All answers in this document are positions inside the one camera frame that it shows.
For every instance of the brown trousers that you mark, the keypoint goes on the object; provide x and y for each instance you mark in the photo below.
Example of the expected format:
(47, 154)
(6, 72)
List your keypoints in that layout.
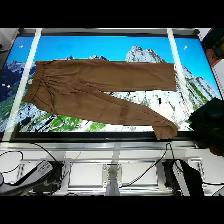
(83, 90)

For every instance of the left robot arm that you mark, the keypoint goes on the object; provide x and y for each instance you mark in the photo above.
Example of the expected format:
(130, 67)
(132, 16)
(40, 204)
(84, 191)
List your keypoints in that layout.
(36, 171)

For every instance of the dark green garment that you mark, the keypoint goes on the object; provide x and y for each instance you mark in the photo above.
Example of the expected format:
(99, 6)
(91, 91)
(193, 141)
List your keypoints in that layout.
(210, 123)

